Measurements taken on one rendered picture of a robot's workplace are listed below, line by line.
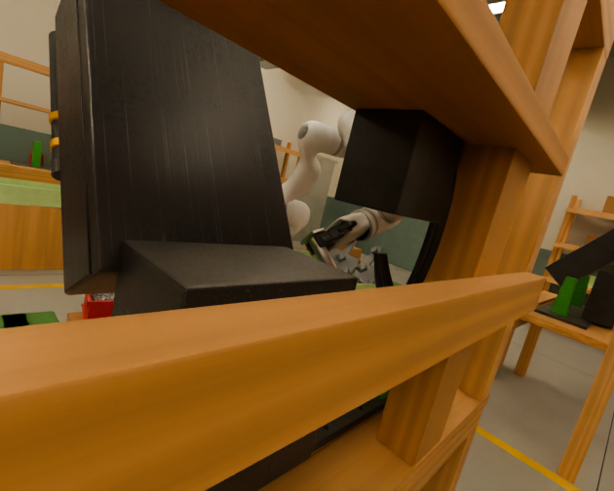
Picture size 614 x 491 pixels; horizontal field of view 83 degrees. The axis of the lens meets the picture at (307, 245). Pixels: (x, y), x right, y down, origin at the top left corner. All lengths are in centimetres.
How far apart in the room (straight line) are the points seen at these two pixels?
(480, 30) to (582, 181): 735
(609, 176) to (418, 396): 709
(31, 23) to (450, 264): 602
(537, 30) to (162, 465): 74
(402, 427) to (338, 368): 54
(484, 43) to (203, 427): 36
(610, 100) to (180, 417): 795
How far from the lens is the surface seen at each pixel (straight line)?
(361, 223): 85
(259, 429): 24
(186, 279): 38
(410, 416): 78
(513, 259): 111
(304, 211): 151
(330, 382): 27
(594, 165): 773
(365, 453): 81
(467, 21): 34
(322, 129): 127
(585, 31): 114
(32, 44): 623
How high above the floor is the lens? 136
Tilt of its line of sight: 9 degrees down
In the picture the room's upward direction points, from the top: 13 degrees clockwise
